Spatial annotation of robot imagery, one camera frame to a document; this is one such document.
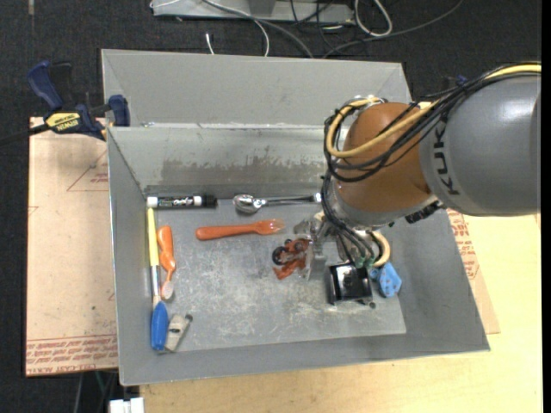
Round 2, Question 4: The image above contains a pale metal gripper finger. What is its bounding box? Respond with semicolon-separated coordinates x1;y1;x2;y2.
309;250;328;281
294;219;313;280

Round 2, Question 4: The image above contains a red toy motorcycle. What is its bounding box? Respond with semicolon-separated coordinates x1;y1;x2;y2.
271;237;312;281

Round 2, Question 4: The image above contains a metal spoon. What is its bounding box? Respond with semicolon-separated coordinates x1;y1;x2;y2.
232;192;324;215

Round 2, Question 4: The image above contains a blue spotted toy piece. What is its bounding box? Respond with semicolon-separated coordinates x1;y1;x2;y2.
369;261;403;299

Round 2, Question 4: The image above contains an orange plastic fork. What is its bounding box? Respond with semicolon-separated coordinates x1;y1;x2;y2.
195;218;287;242

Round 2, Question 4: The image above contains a grey metal bin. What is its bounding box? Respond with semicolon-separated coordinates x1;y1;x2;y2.
101;48;491;387

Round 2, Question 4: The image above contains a black marker with white ends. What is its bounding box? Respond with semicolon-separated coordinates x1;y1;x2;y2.
145;193;219;210

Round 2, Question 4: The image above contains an orange toothbrush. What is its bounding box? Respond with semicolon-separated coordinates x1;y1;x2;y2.
156;225;177;301

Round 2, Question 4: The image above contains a beige and grey small block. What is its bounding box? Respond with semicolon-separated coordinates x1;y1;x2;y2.
164;312;194;353

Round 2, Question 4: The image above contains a blue oval plastic piece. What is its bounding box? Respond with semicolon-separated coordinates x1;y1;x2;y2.
150;300;170;353

